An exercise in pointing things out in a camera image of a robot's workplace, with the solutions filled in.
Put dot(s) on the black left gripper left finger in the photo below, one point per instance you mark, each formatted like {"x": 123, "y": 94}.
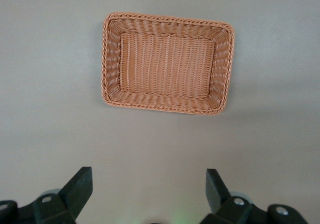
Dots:
{"x": 62, "y": 204}

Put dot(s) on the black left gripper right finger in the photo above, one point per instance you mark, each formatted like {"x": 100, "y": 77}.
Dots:
{"x": 232, "y": 209}

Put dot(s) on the brown wicker basket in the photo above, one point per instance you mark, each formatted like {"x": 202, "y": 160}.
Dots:
{"x": 165, "y": 63}

